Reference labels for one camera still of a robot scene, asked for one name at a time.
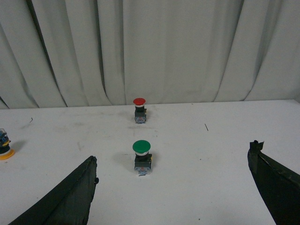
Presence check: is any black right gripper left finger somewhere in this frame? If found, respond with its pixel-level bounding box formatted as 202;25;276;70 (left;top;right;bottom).
10;156;98;225

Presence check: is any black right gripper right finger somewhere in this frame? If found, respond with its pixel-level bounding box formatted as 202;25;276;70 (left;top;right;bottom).
247;140;300;225

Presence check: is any yellow mushroom push button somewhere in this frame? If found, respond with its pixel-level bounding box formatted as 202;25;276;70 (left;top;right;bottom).
0;128;15;160

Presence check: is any green mushroom push button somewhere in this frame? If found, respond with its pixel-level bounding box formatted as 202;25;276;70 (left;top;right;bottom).
132;140;152;175

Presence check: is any red mushroom push button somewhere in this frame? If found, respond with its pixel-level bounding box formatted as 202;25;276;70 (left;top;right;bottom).
133;97;147;124

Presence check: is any white pleated curtain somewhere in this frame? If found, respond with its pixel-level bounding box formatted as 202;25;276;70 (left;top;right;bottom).
0;0;300;109

